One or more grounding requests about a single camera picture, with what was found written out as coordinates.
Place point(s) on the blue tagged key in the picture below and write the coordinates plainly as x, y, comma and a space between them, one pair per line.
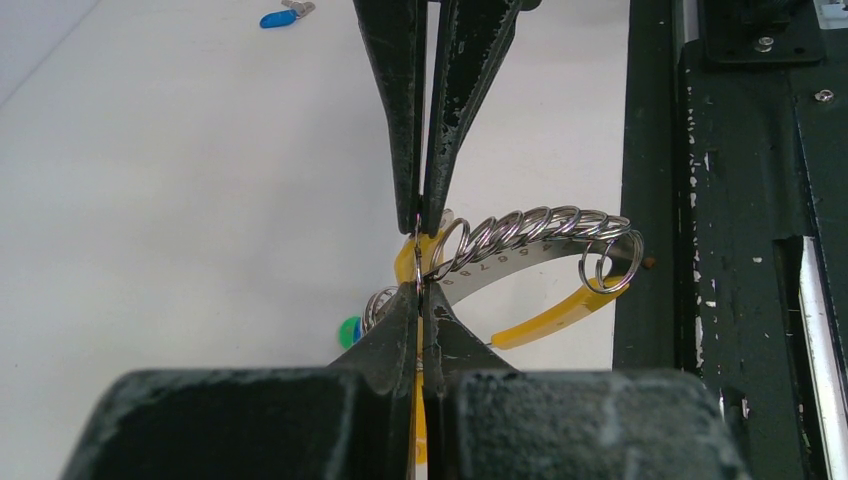
293, 11

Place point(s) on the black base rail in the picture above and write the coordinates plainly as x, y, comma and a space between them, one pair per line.
735, 172

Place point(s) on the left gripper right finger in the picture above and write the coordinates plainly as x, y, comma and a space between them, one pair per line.
487, 420

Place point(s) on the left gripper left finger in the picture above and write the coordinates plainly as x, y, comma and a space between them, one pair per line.
351, 419

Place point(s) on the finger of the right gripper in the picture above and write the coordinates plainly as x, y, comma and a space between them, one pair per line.
394, 35
473, 38

